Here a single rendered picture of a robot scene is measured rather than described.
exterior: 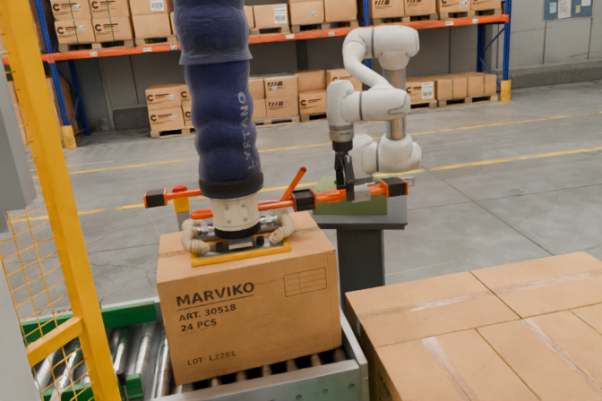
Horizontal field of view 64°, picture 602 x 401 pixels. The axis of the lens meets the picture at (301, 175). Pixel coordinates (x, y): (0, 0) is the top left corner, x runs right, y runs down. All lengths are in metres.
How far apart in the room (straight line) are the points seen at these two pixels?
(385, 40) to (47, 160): 1.43
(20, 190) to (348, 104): 1.16
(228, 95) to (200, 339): 0.82
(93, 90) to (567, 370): 9.55
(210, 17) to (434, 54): 9.63
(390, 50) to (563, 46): 10.46
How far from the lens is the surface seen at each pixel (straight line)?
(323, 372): 1.71
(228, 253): 1.67
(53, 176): 1.28
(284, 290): 1.69
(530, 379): 1.83
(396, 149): 2.39
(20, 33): 1.25
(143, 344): 2.08
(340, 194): 1.77
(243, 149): 1.60
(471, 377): 1.80
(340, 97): 1.68
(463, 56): 11.27
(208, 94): 1.55
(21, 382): 0.86
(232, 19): 1.54
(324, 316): 1.78
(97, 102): 10.40
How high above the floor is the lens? 1.68
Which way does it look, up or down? 17 degrees down
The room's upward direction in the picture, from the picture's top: 5 degrees counter-clockwise
